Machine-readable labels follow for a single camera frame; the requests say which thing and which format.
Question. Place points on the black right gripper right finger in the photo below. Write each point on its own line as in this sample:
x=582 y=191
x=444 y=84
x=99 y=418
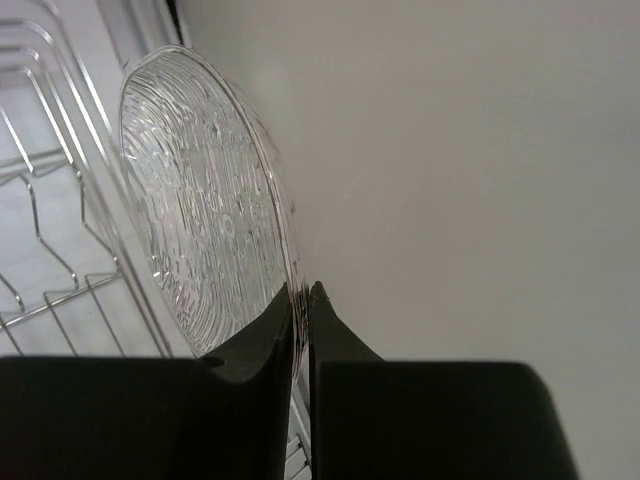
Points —
x=378 y=419

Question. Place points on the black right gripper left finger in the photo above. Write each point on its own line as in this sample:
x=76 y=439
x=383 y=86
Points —
x=221 y=416

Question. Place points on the clear textured glass plate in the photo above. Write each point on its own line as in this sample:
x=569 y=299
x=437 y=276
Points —
x=206 y=190

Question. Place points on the chrome wire dish rack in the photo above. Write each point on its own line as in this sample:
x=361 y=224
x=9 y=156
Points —
x=75 y=278

